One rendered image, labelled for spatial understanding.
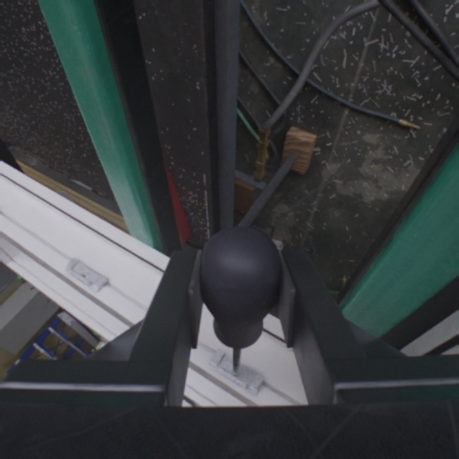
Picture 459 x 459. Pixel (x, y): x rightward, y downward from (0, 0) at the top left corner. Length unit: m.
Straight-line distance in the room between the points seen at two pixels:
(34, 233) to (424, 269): 0.40
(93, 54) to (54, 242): 0.26
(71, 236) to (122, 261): 0.08
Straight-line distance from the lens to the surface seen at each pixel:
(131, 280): 0.37
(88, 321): 0.85
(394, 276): 0.20
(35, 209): 0.48
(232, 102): 0.61
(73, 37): 0.22
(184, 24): 0.54
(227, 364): 0.32
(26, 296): 9.78
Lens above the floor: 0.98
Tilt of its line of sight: 29 degrees down
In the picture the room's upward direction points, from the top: 143 degrees counter-clockwise
